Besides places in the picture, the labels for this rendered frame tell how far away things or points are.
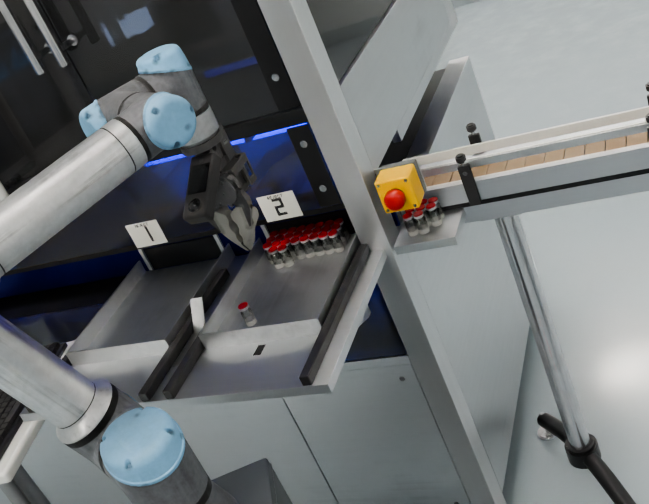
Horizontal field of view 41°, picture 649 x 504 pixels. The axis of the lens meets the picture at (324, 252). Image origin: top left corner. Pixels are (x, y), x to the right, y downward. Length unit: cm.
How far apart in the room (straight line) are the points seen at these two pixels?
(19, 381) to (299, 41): 74
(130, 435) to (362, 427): 89
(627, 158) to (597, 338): 115
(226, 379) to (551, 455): 113
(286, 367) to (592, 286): 164
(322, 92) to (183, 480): 73
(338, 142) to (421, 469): 88
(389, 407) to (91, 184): 107
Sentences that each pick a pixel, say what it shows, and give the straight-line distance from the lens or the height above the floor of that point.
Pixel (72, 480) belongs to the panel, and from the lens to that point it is 274.
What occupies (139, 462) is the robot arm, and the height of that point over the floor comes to 100.
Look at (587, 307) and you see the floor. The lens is 289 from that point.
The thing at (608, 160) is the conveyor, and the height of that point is 92.
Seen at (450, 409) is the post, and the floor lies 44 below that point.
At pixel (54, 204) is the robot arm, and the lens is 116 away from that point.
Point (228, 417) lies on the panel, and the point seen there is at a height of 47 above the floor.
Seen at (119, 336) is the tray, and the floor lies 88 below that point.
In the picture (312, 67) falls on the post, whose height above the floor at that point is 128.
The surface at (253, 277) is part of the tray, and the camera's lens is 185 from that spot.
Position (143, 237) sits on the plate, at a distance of 195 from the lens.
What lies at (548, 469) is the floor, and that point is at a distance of 241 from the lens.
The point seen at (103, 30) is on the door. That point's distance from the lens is 175.
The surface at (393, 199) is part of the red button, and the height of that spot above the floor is 100.
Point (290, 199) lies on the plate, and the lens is 174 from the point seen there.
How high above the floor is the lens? 171
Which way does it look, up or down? 27 degrees down
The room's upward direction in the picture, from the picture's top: 24 degrees counter-clockwise
